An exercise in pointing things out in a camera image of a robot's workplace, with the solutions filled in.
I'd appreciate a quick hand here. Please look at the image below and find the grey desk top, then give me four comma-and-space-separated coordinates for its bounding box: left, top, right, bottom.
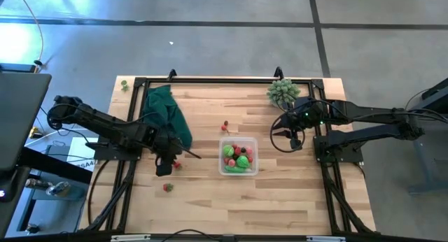
0, 71, 53, 171

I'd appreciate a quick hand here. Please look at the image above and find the white frame bracket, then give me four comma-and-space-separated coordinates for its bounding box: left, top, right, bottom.
110, 234, 151, 242
306, 235, 347, 242

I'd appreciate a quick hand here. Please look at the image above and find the white floor cable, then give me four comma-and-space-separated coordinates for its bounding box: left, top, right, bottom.
24, 128, 78, 148

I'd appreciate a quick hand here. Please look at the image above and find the white printed label sheet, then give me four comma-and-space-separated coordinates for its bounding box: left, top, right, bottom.
66, 136, 97, 173

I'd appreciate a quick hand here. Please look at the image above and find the dark green cloth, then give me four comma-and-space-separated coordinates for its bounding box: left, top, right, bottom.
142, 84, 194, 150

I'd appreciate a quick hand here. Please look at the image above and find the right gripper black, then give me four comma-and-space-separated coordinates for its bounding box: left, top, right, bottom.
272, 107, 311, 152

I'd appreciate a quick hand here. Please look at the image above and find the black aluminium table frame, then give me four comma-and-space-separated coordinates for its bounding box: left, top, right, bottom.
77, 66, 377, 236

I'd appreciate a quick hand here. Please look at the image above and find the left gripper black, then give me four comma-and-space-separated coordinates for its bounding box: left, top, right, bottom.
150, 128, 203, 178

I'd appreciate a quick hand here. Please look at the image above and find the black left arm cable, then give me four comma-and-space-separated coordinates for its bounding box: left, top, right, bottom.
46, 102, 158, 133

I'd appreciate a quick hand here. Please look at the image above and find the blue grey table frame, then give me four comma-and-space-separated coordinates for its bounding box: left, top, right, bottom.
407, 77, 448, 196

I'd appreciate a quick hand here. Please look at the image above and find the thin black cable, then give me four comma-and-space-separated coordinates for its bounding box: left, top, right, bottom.
156, 228, 227, 242

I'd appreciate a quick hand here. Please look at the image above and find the clear plastic tupperware container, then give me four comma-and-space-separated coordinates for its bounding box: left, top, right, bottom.
218, 136, 260, 177

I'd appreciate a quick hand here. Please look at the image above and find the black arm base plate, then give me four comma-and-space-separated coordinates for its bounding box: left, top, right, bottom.
85, 141, 145, 162
312, 135, 365, 164

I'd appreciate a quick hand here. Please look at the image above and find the black desk support bar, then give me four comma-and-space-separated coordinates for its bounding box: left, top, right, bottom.
17, 147, 95, 185

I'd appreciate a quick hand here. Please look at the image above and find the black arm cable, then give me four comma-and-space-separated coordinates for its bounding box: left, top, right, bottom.
269, 99, 448, 154
46, 102, 158, 133

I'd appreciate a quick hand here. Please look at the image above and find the yellow hanging cable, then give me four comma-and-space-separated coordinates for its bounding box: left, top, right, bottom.
15, 0, 45, 73

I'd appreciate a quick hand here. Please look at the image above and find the green succulent plant in pot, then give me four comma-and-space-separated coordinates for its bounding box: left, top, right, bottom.
266, 78, 302, 104

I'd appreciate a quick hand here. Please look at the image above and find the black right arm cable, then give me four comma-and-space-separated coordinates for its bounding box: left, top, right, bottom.
269, 99, 448, 154

